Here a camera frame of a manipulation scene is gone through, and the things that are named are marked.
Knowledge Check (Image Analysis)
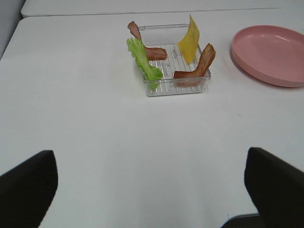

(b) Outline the bacon strip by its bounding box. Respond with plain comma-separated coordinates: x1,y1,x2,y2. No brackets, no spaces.
173,43,216,87
127,21,167,60

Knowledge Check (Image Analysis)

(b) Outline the pink round plate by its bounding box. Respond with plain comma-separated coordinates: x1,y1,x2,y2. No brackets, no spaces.
231,25,304,87

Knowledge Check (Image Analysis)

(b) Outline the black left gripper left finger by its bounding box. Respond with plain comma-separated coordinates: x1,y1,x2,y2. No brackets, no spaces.
0,150,58,228

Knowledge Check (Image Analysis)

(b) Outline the clear plastic ingredient tray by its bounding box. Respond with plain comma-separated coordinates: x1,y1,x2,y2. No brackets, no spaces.
138,23,212,97

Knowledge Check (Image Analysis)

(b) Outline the yellow cheese slice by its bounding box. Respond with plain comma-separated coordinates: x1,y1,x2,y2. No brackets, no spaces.
178,15,200,64

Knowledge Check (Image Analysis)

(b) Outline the green lettuce leaf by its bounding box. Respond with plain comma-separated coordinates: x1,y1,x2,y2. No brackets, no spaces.
126,38,163,81

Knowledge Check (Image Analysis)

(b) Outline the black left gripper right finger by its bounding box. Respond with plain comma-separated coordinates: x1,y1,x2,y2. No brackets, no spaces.
244,147,304,228

